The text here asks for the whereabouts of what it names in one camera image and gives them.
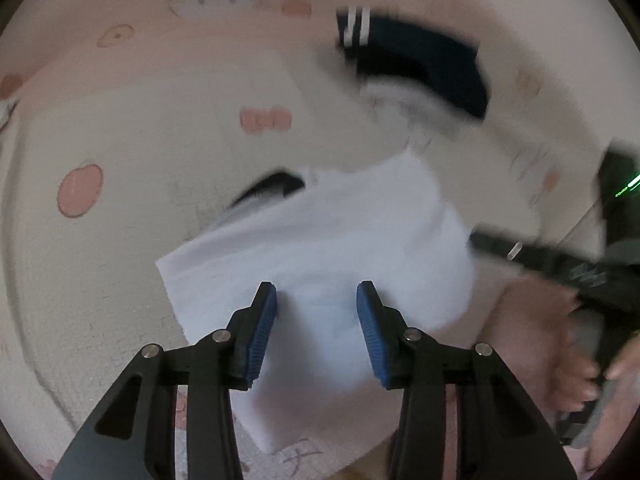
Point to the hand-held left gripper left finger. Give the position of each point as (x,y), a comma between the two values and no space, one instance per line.
(262,330)

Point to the white shirt with navy trim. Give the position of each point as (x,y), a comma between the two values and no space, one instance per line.
(325,240)

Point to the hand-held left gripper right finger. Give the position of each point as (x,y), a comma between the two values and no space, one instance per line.
(372,335)

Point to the folded navy garment white stripes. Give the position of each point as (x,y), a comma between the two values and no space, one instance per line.
(425,50)

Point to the person's right hand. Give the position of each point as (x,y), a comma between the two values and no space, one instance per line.
(580,375)

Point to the small patterned white garment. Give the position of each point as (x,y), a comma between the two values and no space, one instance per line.
(6,112)

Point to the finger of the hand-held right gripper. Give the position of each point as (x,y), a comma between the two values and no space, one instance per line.
(530,255)

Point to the pink cat printed blanket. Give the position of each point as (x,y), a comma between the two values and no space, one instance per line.
(150,260)

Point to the person's right forearm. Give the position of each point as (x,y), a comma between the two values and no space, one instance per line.
(520,330)

